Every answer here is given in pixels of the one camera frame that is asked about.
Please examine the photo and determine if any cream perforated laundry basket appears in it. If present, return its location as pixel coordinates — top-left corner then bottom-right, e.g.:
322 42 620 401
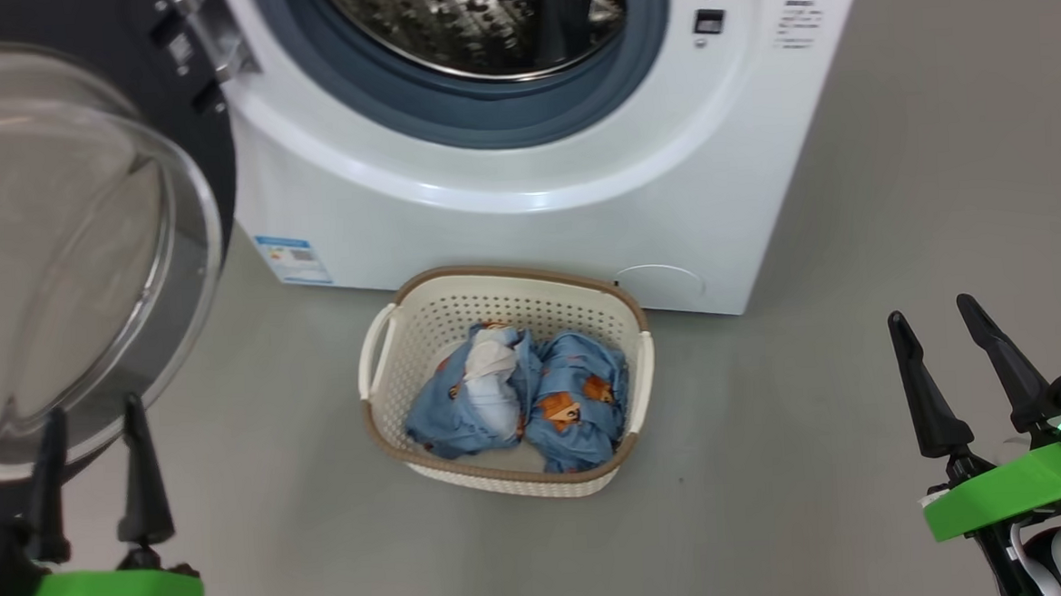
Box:
353 256 662 509

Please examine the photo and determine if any metal door hinge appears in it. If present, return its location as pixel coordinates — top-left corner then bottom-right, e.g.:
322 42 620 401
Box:
165 0 261 86

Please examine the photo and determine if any white front-load washing machine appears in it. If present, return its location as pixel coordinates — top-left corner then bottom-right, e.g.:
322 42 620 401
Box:
206 0 888 342

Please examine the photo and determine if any steel washer drum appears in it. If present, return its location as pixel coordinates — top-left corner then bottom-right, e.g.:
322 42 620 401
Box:
315 0 633 92

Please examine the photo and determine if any grey rubber door gasket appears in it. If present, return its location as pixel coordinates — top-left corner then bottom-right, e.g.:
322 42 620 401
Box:
249 0 677 163

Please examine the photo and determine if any blue garment large orange print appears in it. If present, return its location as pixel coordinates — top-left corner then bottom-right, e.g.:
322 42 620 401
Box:
519 327 636 476

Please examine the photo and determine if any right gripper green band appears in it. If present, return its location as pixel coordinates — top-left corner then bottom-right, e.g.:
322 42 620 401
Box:
887 289 1061 545

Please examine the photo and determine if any blue energy label sticker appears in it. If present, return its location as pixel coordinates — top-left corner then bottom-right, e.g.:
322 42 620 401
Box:
253 231 334 288

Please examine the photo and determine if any dark round glass washer door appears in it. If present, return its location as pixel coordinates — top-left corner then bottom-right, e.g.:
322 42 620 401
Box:
0 0 257 535

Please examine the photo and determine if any round filter cover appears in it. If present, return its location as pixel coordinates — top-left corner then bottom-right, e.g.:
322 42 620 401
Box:
615 261 706 305

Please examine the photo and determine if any blue garment white lining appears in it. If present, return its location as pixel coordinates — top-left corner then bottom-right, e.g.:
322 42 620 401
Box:
400 320 540 460

